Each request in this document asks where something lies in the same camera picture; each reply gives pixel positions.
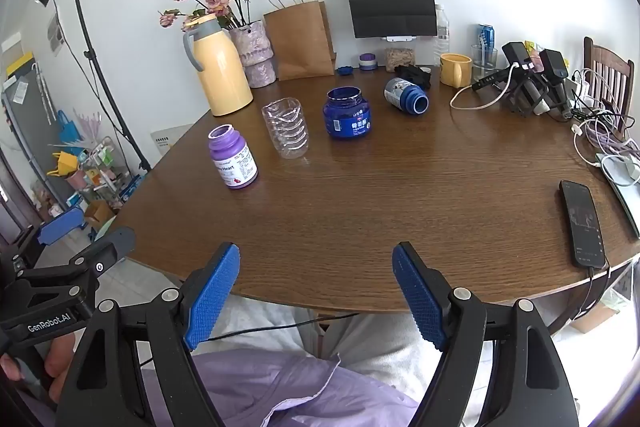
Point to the clear drinking glass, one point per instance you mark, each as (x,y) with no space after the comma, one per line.
(484,66)

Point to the small cardboard box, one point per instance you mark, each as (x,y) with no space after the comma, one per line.
(98,213)

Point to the white holder clip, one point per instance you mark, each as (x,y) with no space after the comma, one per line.
(398,39)

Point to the purple pill bottle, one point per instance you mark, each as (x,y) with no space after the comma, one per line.
(232,159)

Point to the black light stand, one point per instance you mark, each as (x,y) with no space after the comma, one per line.
(97,67)

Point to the yellow thermos jug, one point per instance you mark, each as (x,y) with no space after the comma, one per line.
(222,72)

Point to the wooden chair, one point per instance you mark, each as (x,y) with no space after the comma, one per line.
(607,72)

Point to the lilac shirt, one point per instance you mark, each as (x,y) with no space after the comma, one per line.
(280,387)

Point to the pale purple textured vase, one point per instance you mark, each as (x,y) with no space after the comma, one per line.
(257,57)

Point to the small purple jar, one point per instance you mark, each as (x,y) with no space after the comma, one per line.
(368,62)

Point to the black plastic object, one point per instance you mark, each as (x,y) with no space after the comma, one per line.
(414,76)

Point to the blue drink can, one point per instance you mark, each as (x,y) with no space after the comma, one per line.
(487,34)

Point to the flat cardboard box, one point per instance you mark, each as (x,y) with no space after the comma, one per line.
(595,317)

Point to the grey refrigerator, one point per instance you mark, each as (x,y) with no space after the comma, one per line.
(27,122)

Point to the blue tote bag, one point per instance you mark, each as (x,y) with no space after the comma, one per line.
(68,132)

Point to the small blue bottle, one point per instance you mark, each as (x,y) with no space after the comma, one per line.
(405,94)

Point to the blue bottle lid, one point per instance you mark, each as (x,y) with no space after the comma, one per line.
(344,71)

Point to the black smartphone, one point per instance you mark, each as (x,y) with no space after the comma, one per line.
(582,222)

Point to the clear ribbed plastic cup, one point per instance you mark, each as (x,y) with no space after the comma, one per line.
(286,129)

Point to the yellow mug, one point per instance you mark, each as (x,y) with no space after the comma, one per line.
(456,71)

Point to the wide blue jar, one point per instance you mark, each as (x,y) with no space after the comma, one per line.
(346,114)

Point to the brown paper bag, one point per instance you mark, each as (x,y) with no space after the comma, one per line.
(300,42)

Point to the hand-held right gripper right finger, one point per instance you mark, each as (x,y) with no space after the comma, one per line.
(417,297)

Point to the person's left hand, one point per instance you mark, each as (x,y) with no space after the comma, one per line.
(57,354)

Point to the black camera device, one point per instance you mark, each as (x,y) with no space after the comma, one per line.
(556,77)
(522,79)

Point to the glass jar of oats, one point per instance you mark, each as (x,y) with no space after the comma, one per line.
(399,59)

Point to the clear water bottle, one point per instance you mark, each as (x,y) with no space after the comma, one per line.
(442,32)

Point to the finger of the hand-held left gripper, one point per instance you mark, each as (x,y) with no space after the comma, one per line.
(112,247)
(61,224)

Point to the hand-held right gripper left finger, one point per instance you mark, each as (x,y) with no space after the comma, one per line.
(212,297)

